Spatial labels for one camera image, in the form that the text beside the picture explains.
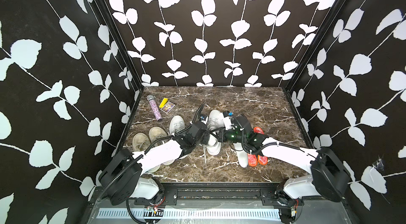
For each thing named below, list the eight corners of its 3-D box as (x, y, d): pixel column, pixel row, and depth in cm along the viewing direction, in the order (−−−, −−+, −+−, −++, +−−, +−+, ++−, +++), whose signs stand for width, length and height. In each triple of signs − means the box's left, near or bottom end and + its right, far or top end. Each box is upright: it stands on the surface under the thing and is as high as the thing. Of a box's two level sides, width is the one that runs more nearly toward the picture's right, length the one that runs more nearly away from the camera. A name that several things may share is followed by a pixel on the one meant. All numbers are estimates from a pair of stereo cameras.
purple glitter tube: (156, 123, 103) (154, 119, 99) (148, 99, 116) (146, 95, 113) (163, 120, 104) (162, 117, 101) (154, 97, 117) (153, 93, 114)
